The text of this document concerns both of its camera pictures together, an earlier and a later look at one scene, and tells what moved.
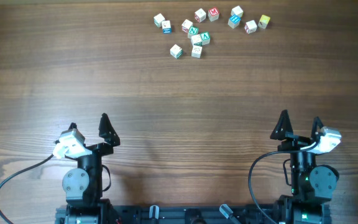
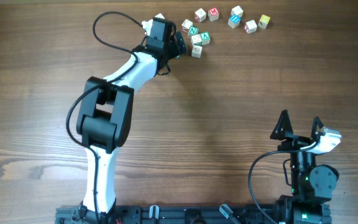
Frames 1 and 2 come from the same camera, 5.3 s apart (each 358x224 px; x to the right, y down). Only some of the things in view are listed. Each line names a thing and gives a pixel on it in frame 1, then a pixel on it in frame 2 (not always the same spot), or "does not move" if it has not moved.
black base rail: [97, 210] does not move
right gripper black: [294, 142] does not move
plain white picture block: [196, 51] does not move
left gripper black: [109, 140] to [174, 50]
